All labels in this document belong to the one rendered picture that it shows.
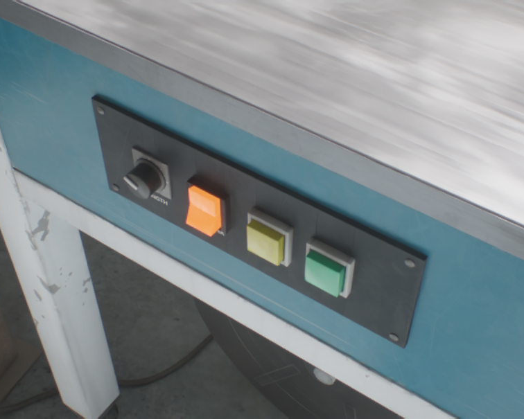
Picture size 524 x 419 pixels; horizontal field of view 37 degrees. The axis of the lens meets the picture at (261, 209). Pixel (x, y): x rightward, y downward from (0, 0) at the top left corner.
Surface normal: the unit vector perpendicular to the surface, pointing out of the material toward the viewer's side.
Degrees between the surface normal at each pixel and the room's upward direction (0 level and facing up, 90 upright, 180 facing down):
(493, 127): 0
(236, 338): 90
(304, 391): 90
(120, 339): 0
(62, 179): 90
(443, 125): 0
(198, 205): 89
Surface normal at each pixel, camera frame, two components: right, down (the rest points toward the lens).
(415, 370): -0.57, 0.60
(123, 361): 0.00, -0.68
